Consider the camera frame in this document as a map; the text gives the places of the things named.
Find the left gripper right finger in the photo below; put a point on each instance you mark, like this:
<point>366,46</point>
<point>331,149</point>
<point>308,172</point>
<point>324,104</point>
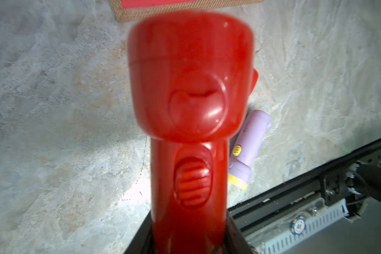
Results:
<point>235,242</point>

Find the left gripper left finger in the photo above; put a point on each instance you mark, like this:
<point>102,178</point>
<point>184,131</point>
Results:
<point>142,241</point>

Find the purple flashlight yellow head bottom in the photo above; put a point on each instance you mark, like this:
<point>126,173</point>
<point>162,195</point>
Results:
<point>246,148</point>

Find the red jute tote bag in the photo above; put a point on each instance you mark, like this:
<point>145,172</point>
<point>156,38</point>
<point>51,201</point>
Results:
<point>126,11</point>

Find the white perforated cable tray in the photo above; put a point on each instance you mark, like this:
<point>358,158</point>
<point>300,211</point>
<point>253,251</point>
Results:
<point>292,229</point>

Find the red flashlight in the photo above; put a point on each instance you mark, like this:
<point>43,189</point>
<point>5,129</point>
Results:
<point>191,74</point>
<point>254,80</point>

